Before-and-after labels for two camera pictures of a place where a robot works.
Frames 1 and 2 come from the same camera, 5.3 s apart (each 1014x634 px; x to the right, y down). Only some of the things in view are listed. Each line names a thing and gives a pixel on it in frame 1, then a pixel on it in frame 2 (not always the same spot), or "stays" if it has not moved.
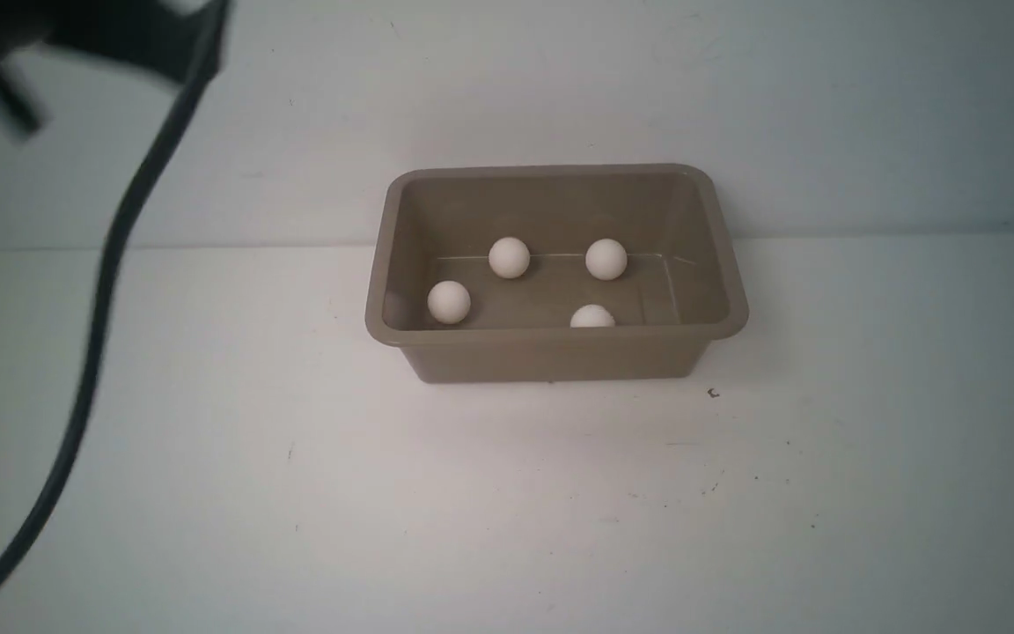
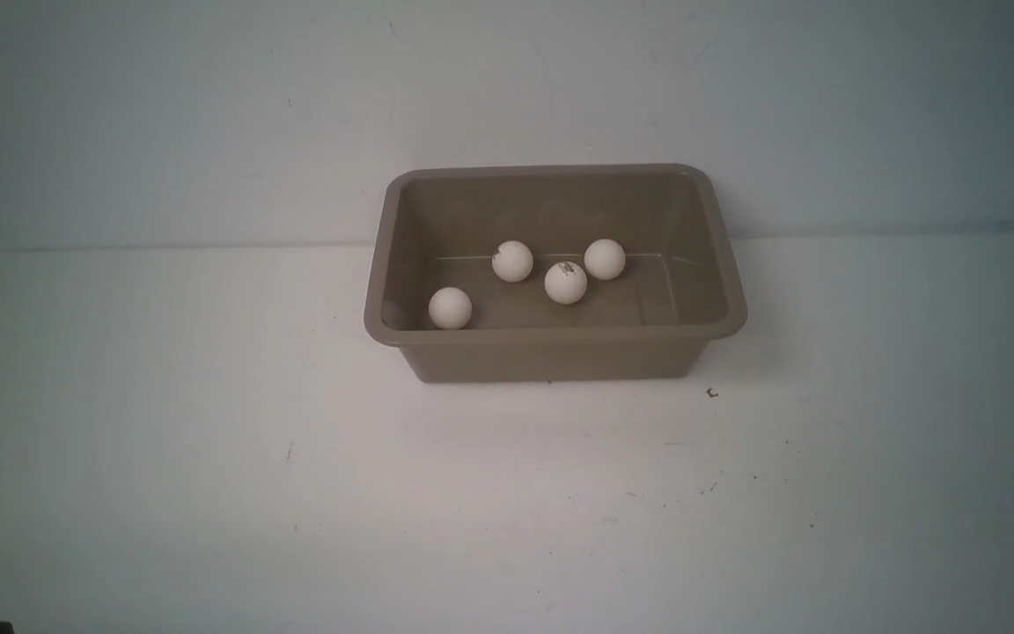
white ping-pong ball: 449,302 to 512,261
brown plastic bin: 680,289 stays
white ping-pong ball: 591,316 to 565,283
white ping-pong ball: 606,259 stays
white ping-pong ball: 509,257 to 450,308
